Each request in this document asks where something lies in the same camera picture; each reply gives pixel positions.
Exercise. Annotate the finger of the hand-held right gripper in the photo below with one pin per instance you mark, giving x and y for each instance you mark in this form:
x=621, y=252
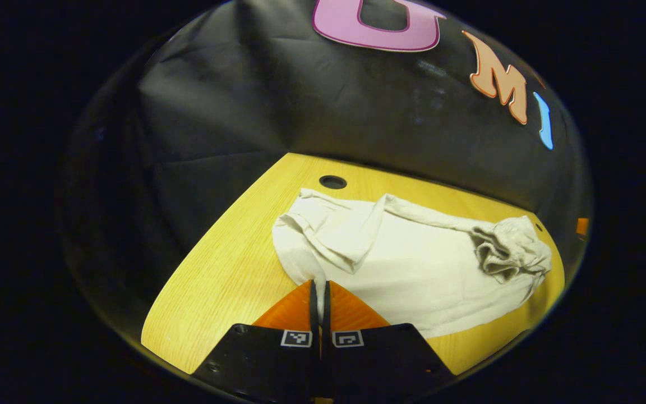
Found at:
x=582, y=226

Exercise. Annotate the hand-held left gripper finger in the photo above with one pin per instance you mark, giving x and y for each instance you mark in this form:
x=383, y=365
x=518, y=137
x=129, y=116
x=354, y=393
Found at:
x=327, y=314
x=314, y=314

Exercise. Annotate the white jeans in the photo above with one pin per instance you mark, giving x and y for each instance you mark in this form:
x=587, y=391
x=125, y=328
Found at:
x=413, y=269

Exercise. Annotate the black backdrop cloth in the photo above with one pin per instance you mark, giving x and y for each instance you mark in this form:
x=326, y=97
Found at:
x=244, y=112

